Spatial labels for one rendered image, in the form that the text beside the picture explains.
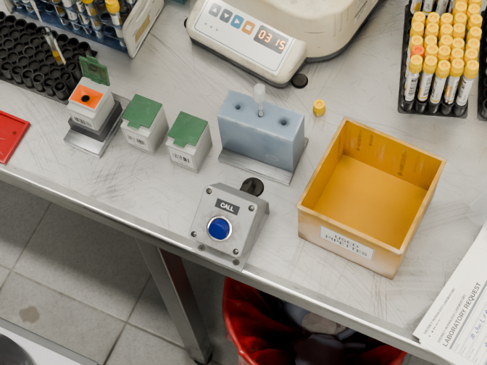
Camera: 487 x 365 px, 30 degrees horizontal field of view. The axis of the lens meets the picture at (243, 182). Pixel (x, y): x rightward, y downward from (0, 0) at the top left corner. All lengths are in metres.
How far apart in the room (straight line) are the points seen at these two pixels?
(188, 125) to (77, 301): 1.01
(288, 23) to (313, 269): 0.32
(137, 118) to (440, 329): 0.45
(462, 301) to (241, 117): 0.34
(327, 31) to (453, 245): 0.32
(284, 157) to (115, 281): 1.02
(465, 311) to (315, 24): 0.40
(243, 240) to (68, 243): 1.10
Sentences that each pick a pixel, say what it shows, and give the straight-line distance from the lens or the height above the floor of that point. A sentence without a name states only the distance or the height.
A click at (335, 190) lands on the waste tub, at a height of 0.88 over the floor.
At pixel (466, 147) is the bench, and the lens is 1.22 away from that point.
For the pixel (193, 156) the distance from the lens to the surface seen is 1.15.
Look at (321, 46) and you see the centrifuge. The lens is 1.23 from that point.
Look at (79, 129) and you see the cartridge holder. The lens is 1.22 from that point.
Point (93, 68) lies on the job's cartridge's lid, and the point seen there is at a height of 0.98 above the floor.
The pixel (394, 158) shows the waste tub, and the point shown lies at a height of 0.93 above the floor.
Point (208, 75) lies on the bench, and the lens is 1.26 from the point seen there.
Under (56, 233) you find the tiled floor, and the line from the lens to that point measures 2.16.
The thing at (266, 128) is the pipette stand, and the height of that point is 0.97.
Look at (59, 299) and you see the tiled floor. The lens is 2.11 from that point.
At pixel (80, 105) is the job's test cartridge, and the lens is 1.18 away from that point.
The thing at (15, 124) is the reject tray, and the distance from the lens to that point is 1.27.
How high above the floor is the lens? 1.95
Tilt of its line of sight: 65 degrees down
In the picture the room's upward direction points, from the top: 8 degrees counter-clockwise
